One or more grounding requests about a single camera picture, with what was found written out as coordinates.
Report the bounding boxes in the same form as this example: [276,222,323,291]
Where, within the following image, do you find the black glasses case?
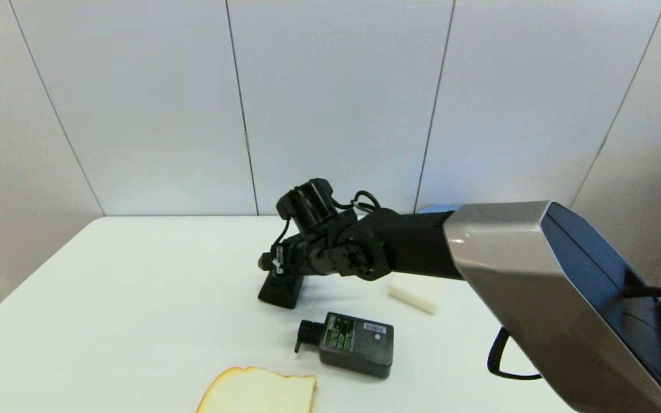
[258,272,306,309]

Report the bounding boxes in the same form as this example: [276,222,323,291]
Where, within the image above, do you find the dark grey pump bottle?
[294,311,394,379]

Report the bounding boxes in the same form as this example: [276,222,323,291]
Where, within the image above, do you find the white sponge block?
[388,274,447,315]

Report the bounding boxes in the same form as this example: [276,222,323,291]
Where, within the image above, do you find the slice of toast bread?
[196,366,317,413]

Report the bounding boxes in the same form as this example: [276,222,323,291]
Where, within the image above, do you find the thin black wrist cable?
[272,190,382,266]

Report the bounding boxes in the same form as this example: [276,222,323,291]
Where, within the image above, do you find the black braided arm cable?
[487,286,661,386]

